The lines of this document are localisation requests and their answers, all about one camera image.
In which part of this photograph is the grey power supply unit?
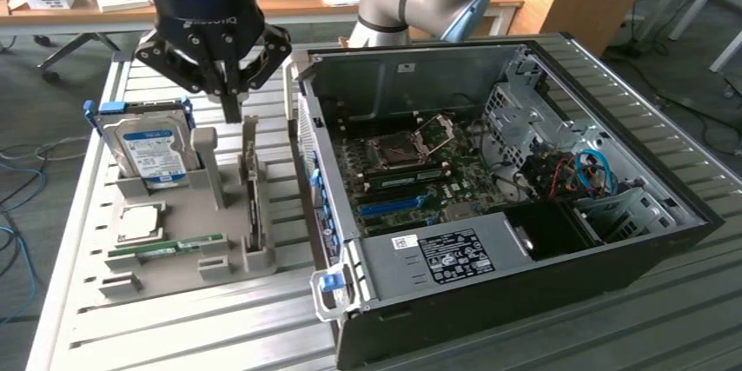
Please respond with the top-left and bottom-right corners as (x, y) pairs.
(354, 213), (533, 302)

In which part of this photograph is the blue expansion slot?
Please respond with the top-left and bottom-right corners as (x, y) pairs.
(358, 195), (430, 218)

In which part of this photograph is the blue disk wire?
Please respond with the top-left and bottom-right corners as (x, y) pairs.
(570, 149), (620, 198)

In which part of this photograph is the hard disk in blue carrier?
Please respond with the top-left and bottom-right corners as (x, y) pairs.
(83, 95), (197, 192)

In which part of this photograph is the black plastic duct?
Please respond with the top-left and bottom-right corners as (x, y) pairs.
(502, 200), (605, 262)

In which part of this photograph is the perforated metal disk bay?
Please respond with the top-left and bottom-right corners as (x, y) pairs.
(481, 47), (588, 181)

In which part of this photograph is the metal socket cover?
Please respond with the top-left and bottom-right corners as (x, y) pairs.
(409, 113), (459, 157)

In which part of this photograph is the silver CPU chip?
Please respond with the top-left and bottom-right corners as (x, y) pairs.
(115, 204), (166, 244)

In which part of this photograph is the silver chipset heatsink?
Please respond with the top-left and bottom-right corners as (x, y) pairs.
(445, 203), (486, 224)

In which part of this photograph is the black open PC case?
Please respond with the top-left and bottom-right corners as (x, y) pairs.
(282, 31), (726, 371)

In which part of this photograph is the grey metal disk bay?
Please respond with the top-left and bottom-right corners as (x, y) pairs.
(570, 186), (680, 244)

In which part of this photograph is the grey floor cable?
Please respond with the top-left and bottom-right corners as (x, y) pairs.
(0, 135), (90, 162)

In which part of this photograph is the CPU socket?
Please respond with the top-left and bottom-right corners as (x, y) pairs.
(365, 131), (429, 170)

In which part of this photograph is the grey parts rack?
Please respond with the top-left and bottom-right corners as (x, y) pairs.
(98, 125), (281, 301)

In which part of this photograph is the blue floor cable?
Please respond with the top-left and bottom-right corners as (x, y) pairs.
(0, 161), (47, 325)

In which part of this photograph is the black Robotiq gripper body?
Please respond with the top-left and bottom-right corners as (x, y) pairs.
(138, 0), (266, 66)

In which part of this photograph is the green motherboard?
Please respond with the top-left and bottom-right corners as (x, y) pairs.
(335, 114), (511, 237)

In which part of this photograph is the office chair base with castors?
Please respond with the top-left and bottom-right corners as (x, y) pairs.
(31, 31), (123, 84)

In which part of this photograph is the black Nvidia graphics card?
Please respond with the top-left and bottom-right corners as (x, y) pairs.
(238, 115), (266, 255)

